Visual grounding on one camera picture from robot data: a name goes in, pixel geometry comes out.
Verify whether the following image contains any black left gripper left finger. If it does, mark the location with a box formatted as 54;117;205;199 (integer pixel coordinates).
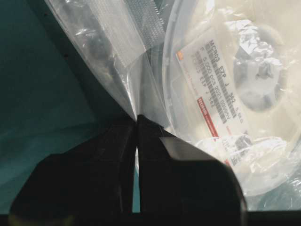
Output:
9;120;136;214

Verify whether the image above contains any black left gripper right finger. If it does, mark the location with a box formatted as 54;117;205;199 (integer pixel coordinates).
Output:
137;115;247;213

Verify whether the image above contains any clear plastic zip bag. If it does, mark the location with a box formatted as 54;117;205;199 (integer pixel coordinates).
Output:
47;0;301;211

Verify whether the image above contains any white component reel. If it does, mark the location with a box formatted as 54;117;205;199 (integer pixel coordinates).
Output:
162;0;301;196

